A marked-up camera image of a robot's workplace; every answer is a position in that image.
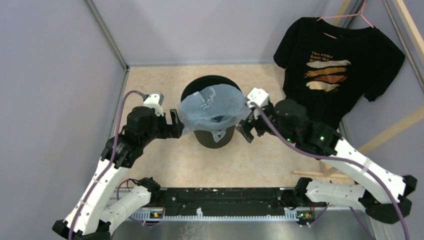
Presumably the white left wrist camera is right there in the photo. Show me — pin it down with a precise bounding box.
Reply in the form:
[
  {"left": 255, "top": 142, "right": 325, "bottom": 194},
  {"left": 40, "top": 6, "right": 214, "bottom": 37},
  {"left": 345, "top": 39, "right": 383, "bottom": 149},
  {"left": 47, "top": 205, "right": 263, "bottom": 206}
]
[{"left": 143, "top": 92, "right": 165, "bottom": 117}]

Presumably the black printed t-shirt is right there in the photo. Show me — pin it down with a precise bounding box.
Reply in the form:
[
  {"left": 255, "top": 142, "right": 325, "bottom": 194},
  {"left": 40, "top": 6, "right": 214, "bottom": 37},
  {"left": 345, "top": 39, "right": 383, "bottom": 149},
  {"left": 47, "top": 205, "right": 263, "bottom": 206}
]
[{"left": 273, "top": 17, "right": 406, "bottom": 129}]

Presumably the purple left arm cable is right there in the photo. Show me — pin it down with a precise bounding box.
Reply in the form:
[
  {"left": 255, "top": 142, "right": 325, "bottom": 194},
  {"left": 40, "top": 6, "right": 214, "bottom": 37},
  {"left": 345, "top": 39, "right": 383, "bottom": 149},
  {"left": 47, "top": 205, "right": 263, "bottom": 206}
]
[{"left": 67, "top": 90, "right": 148, "bottom": 240}]

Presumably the wooden stick on floor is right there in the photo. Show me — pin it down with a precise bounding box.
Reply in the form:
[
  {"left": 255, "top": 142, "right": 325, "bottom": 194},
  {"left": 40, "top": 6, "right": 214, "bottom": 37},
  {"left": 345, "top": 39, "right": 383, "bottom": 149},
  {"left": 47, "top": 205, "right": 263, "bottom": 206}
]
[{"left": 291, "top": 170, "right": 354, "bottom": 184}]

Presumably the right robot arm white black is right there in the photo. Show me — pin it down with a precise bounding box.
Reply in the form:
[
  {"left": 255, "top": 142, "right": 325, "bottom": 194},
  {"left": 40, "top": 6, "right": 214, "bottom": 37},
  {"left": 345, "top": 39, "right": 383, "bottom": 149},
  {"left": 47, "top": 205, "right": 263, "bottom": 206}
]
[{"left": 236, "top": 98, "right": 418, "bottom": 224}]

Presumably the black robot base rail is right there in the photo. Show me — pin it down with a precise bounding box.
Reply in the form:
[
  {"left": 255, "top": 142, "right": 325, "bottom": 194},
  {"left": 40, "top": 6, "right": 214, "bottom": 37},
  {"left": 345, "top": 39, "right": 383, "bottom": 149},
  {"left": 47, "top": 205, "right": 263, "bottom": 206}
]
[{"left": 129, "top": 187, "right": 327, "bottom": 227}]

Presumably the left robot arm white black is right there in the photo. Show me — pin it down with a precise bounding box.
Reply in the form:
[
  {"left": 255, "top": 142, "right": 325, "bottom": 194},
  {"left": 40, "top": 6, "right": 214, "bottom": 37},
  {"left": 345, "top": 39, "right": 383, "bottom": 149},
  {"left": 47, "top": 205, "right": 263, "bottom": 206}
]
[{"left": 52, "top": 106, "right": 184, "bottom": 240}]

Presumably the wooden frame bar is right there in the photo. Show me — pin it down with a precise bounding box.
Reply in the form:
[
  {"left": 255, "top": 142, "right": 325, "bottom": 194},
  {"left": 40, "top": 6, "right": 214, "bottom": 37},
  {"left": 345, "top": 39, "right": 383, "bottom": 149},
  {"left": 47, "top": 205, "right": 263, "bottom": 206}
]
[{"left": 319, "top": 105, "right": 424, "bottom": 179}]

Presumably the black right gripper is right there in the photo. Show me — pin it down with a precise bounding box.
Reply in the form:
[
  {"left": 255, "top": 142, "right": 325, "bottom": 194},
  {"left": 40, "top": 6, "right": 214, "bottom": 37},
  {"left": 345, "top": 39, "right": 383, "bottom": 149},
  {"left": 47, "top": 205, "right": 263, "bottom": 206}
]
[{"left": 235, "top": 102, "right": 297, "bottom": 144}]

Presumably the light blue plastic trash bag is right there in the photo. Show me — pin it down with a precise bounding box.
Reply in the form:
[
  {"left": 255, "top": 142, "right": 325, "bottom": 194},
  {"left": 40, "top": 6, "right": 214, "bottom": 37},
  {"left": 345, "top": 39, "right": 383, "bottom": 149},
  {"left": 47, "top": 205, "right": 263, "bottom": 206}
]
[{"left": 177, "top": 84, "right": 251, "bottom": 143}]

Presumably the black plastic trash bin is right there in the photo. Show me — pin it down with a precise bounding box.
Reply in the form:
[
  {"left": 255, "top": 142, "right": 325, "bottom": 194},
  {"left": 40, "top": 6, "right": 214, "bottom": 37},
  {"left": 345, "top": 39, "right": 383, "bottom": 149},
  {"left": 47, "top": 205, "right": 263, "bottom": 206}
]
[{"left": 178, "top": 75, "right": 245, "bottom": 149}]

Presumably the pink wire clothes hanger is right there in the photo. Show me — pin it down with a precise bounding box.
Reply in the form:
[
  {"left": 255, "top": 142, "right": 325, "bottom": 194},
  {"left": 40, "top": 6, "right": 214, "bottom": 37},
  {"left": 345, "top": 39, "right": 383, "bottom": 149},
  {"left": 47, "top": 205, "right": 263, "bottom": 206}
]
[{"left": 316, "top": 0, "right": 375, "bottom": 29}]

